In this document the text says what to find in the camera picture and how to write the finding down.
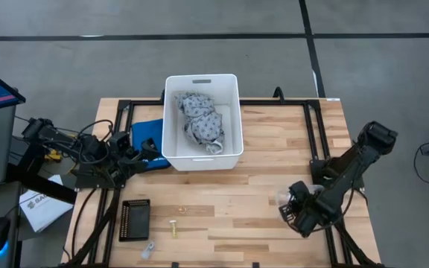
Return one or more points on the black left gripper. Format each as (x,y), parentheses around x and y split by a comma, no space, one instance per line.
(119,165)

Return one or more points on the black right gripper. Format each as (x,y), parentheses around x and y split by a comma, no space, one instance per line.
(304,217)

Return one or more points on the grey patterned cloth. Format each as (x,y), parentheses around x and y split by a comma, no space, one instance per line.
(201,123)

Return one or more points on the yellow vial with white cap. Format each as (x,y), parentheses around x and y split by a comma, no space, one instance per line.
(173,228)

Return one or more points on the small clear plastic bottle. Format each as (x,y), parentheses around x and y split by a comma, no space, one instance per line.
(147,250)

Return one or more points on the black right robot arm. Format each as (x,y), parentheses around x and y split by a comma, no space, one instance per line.
(352,167)

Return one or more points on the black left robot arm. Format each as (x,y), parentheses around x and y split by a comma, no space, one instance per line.
(65,143)

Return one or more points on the clear plastic cup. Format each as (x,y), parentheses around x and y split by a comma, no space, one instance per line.
(282,196)

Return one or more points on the blue fabric pouch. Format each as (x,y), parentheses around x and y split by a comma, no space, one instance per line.
(143,130)

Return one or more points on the black plastic tray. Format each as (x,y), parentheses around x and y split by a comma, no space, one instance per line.
(136,220)

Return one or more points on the small tan rubber band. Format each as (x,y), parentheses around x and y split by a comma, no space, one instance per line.
(182,210)

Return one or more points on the yellow connector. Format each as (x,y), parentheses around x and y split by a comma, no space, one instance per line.
(53,155)

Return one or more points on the white perforated plastic basket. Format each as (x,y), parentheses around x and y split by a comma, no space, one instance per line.
(233,123)

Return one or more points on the white printed paper booklet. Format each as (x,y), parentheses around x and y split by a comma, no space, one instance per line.
(43,210)

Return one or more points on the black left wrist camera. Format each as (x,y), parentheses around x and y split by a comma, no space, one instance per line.
(119,140)

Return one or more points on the black aluminium table frame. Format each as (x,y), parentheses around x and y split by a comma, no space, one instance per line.
(274,102)

